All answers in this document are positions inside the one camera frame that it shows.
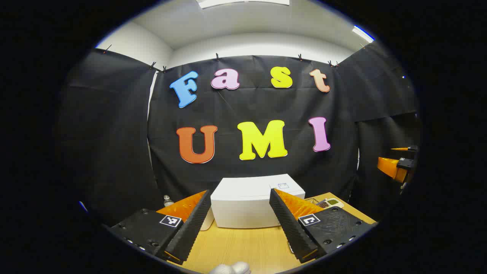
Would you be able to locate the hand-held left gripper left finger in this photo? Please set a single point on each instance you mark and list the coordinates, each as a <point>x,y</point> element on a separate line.
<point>192,224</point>

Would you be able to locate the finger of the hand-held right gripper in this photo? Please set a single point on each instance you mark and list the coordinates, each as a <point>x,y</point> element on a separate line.
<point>407,148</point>
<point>390,166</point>

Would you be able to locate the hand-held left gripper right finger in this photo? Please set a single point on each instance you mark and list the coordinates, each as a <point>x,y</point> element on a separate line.
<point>289,224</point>

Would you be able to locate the white microwave oven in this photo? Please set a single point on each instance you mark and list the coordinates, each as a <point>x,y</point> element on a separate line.
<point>247,205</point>

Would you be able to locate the small white kitchen appliance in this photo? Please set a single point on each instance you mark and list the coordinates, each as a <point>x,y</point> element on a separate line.
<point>207,220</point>

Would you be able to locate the plastic bottle with green label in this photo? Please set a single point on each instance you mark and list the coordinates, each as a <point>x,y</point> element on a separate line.
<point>168,201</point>

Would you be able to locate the black backdrop cloth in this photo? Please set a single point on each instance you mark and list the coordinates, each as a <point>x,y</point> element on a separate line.
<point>114,144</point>

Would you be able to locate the ceiling light panel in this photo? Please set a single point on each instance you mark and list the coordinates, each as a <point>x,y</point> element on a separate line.
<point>362,34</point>
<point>243,2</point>

